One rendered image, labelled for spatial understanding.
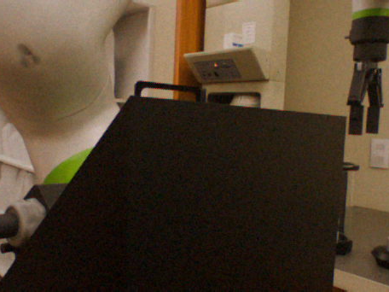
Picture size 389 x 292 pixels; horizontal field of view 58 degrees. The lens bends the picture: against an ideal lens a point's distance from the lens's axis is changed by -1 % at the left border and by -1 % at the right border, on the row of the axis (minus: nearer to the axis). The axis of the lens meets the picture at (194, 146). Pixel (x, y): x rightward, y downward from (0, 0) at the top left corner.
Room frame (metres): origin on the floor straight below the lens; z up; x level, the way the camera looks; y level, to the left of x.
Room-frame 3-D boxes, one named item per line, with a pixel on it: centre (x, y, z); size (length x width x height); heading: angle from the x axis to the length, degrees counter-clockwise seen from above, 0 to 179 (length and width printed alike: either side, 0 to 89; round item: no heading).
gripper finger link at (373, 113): (0.93, -0.46, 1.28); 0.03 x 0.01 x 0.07; 47
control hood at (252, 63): (1.33, -0.10, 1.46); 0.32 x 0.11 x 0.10; 46
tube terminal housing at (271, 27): (1.46, -0.22, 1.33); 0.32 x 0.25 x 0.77; 46
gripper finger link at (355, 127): (0.84, -0.38, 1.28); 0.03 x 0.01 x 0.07; 47
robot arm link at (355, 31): (0.88, -0.41, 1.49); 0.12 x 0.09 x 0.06; 47
